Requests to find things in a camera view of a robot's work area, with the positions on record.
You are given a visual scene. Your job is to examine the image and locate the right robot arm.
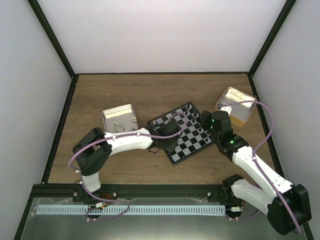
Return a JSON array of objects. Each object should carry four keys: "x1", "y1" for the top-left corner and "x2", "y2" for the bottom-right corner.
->
[{"x1": 200, "y1": 110, "x2": 312, "y2": 235}]

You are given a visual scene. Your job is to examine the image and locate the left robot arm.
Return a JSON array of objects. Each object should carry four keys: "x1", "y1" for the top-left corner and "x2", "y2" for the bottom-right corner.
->
[{"x1": 72, "y1": 118, "x2": 182, "y2": 202}]

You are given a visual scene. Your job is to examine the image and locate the white chess pieces in tin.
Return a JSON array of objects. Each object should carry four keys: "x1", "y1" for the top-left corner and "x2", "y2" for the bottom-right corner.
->
[{"x1": 112, "y1": 121, "x2": 126, "y2": 133}]

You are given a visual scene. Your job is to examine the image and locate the black white chessboard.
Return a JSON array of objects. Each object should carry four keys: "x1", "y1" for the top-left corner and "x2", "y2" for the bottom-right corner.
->
[{"x1": 147, "y1": 102, "x2": 214, "y2": 166}]

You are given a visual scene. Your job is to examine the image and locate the yellow metal tin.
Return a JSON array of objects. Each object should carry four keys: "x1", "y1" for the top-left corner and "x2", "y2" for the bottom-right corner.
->
[{"x1": 214, "y1": 87, "x2": 257, "y2": 127}]

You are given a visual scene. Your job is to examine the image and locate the pink metal tin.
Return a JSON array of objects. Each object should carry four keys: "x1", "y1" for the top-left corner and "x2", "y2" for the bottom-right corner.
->
[{"x1": 101, "y1": 104, "x2": 139, "y2": 133}]

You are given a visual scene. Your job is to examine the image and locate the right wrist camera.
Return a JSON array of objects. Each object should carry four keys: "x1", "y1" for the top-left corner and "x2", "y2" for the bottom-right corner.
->
[{"x1": 217, "y1": 103, "x2": 232, "y2": 115}]

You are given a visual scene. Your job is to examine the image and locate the light blue slotted rail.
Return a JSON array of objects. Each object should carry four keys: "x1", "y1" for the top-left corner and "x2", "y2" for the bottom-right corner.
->
[{"x1": 36, "y1": 204, "x2": 226, "y2": 216}]

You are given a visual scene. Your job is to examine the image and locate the black aluminium frame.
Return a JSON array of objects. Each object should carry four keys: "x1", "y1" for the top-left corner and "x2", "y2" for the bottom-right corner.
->
[{"x1": 25, "y1": 0, "x2": 313, "y2": 240}]

